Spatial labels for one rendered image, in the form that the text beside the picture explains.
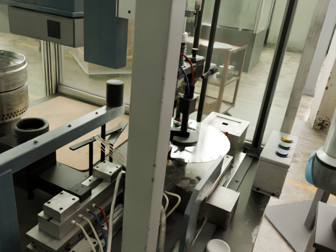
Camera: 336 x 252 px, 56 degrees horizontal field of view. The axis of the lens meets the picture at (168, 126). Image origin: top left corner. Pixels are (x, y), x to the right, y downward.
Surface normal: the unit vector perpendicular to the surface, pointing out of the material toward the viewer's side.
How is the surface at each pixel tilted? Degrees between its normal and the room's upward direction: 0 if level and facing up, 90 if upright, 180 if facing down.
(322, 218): 0
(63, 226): 90
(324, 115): 90
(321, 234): 0
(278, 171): 90
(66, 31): 90
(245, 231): 0
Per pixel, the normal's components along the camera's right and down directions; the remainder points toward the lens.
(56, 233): -0.45, 0.33
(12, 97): 0.88, 0.29
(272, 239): 0.11, -0.90
